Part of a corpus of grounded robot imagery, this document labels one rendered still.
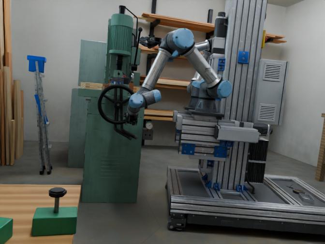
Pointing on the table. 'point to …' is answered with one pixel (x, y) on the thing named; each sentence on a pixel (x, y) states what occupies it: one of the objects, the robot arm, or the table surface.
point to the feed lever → (136, 52)
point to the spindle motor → (121, 35)
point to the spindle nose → (119, 62)
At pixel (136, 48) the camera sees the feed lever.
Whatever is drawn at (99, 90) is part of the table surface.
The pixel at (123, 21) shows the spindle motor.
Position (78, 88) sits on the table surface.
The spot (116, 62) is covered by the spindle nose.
